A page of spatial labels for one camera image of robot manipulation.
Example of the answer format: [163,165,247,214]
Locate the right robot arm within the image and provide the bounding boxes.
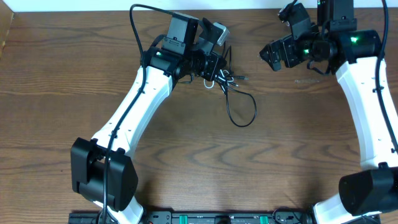
[259,0,397,223]

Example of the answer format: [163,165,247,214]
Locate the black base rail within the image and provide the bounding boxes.
[68,210,382,224]

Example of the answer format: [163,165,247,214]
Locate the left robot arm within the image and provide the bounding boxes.
[71,12,229,223]

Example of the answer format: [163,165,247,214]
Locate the white cable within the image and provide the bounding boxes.
[203,68,234,90]

